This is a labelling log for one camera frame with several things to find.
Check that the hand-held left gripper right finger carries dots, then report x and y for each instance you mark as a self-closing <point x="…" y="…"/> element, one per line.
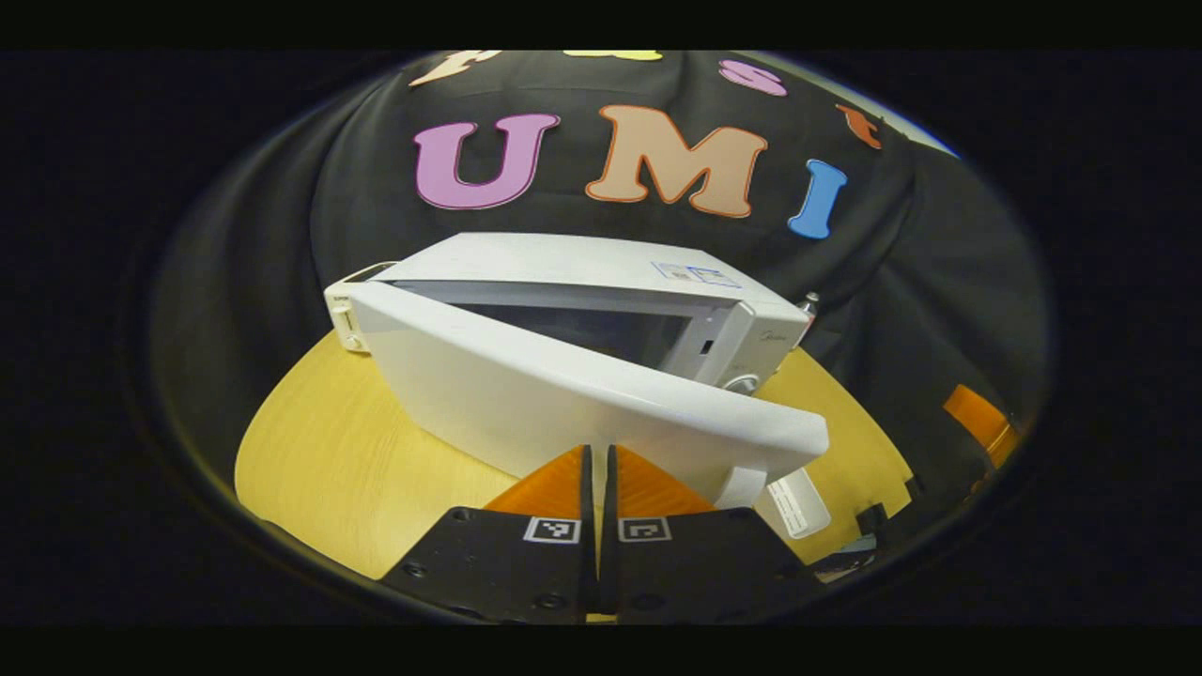
<point x="704" y="573"/>

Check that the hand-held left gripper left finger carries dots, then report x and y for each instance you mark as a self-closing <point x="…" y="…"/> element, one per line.
<point x="498" y="573"/>

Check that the black backdrop cloth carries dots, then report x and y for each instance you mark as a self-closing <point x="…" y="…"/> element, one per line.
<point x="282" y="235"/>

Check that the small pink label bottle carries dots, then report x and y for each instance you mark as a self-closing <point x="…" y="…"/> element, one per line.
<point x="809" y="305"/>

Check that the white microwave oven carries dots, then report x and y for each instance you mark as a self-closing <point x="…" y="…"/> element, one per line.
<point x="526" y="394"/>

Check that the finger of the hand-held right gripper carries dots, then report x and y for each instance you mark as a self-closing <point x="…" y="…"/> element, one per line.
<point x="981" y="422"/>

